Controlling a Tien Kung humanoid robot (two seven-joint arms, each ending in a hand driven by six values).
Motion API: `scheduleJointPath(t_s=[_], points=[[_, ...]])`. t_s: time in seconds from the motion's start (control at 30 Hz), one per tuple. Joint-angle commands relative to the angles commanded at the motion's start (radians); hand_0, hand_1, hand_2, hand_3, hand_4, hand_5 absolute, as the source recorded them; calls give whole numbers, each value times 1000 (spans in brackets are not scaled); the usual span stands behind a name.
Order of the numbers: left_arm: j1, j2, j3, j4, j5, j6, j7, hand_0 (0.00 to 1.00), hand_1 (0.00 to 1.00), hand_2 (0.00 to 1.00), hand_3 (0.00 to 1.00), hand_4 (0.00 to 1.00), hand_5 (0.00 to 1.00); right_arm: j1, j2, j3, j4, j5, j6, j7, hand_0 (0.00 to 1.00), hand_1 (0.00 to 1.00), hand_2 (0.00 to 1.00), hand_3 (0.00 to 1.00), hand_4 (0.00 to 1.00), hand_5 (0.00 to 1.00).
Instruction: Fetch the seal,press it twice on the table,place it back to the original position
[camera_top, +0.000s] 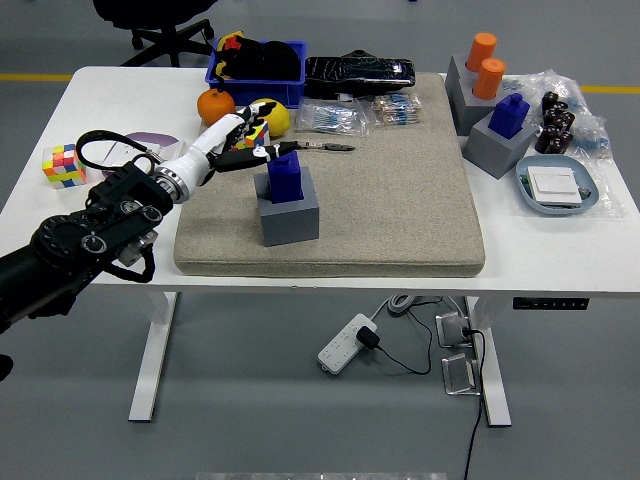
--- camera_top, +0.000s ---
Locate orange fruit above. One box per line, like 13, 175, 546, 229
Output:
196, 88, 237, 127

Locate white power strip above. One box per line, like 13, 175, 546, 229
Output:
317, 313, 379, 375

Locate bright colour puzzle cube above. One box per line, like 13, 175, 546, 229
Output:
232, 119, 272, 151

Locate clear bag with blue parts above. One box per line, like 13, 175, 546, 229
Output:
502, 69, 612, 161

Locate black pen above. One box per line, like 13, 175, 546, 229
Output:
295, 140, 357, 153

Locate black table control panel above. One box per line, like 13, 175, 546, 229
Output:
512, 297, 590, 311

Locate grey square seal holder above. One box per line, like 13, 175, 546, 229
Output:
462, 110, 539, 180
253, 166, 321, 248

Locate black office chair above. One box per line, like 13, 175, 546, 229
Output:
92, 0, 220, 69

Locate clear flat plastic bag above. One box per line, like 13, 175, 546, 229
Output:
514, 149, 626, 219

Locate orange cylinder seal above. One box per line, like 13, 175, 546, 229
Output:
472, 57, 508, 101
465, 32, 498, 72

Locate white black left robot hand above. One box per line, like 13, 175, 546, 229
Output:
168, 99, 302, 195

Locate black wrapped pack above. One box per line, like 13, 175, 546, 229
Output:
304, 49, 417, 99

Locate purple plastic tray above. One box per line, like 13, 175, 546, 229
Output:
102, 131, 187, 177

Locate blue square seal stamp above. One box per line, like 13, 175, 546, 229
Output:
488, 93, 530, 140
266, 149, 306, 204

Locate white wall socket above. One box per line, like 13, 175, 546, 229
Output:
102, 139, 152, 174

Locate yellow lemon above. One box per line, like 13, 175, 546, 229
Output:
248, 98, 292, 139

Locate bag of blue resistors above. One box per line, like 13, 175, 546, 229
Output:
294, 97, 371, 138

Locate tall grey holder block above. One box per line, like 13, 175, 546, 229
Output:
445, 53, 506, 137

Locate yellow and red toy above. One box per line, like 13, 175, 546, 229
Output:
213, 30, 246, 81

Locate black floor cable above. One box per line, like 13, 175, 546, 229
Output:
462, 327, 489, 480

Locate white table leg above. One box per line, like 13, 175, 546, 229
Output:
128, 291, 179, 423
462, 296, 513, 428

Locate light blue plastic tray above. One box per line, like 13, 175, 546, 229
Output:
515, 154, 601, 218

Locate thin black adapter cable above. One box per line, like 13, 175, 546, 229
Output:
374, 298, 446, 376

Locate black power adapter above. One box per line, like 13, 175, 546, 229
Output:
355, 325, 381, 353

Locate blue plastic bin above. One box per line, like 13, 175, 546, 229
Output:
205, 39, 308, 109

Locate pastel colour puzzle cube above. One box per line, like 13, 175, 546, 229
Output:
41, 143, 88, 190

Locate metal floor bracket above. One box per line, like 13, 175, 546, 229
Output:
434, 311, 476, 349
440, 353, 482, 398

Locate black cloth bundle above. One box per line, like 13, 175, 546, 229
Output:
219, 37, 303, 81

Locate white power cable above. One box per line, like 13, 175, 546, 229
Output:
372, 293, 444, 317

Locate grey-brown fabric mat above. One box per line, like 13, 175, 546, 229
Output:
173, 72, 487, 279

